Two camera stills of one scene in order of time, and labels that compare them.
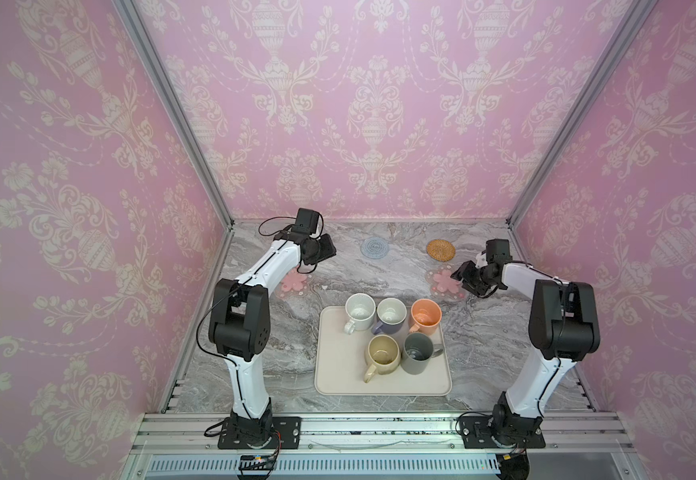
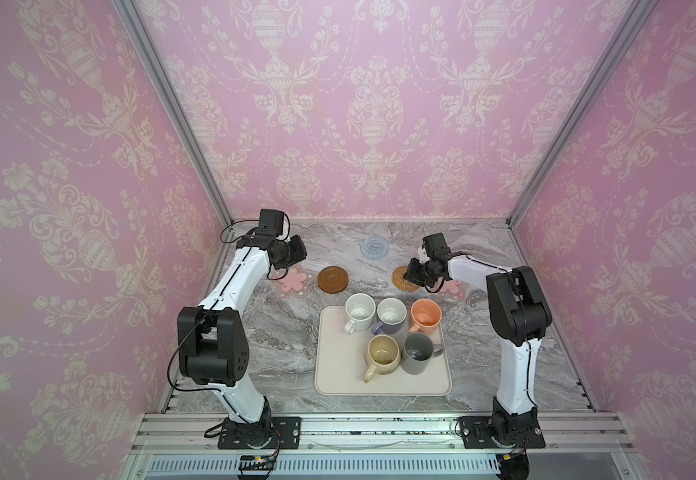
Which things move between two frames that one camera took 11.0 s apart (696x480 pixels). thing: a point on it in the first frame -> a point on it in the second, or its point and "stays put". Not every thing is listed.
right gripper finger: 468,273 -> 416,272
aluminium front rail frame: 382,445 stays put
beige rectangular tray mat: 340,363 stays put
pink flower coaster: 294,286 stays put
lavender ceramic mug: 391,313 stays put
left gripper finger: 327,247 -> 297,251
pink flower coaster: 440,282 stays put
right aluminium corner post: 638,13 stays put
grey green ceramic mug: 418,352 stays put
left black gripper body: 314,251 -> 283,255
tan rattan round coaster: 441,250 -> 400,282
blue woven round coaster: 374,247 stays put
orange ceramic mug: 425,315 stays put
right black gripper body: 468,279 -> 416,273
